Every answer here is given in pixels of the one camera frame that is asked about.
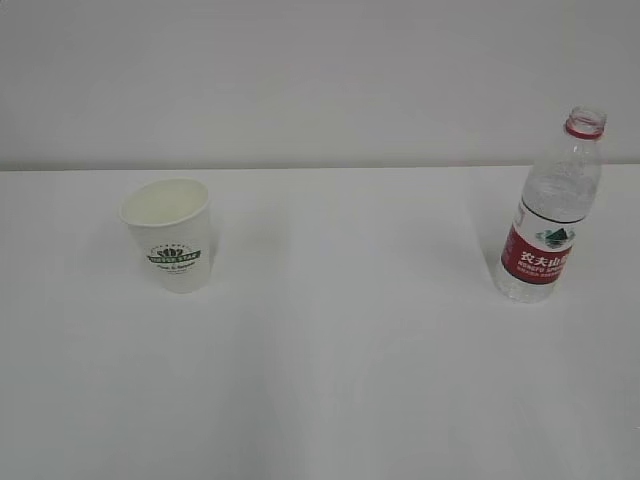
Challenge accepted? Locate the white paper cup green logo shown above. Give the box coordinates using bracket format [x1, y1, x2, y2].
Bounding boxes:
[119, 178, 211, 294]

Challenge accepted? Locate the clear water bottle red label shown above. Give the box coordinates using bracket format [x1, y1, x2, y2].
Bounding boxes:
[494, 106, 607, 303]

